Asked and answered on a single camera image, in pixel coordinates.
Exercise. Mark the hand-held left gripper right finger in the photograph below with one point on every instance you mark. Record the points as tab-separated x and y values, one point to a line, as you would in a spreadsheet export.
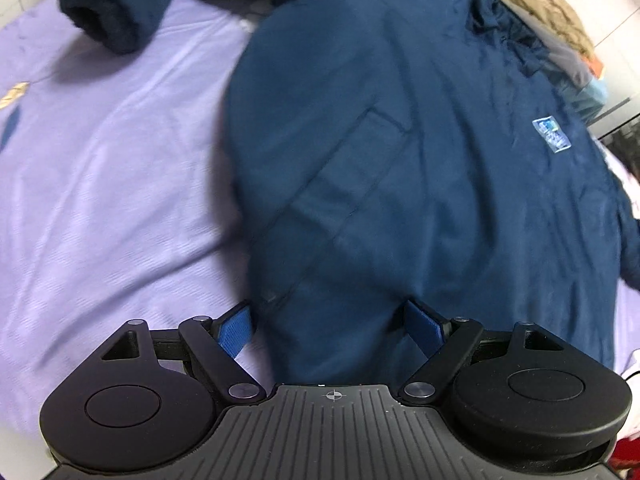
422	330

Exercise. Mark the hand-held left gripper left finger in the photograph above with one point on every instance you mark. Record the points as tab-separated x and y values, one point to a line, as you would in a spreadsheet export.
235	332

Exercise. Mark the navy blue padded jacket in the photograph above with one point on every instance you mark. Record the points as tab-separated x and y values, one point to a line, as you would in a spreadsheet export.
400	160

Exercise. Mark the purple printed bed sheet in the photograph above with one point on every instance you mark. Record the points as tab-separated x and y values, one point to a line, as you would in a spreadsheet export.
115	185

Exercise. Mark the red cloth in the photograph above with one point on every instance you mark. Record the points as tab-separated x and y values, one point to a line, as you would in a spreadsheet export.
629	452

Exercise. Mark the bed with blue skirt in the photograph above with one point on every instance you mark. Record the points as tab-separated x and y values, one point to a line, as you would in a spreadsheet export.
590	97

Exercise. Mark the orange cloth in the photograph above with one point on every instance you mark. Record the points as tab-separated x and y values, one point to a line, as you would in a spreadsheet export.
597	67

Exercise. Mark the khaki coat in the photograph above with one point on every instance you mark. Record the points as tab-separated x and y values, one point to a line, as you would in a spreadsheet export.
540	0

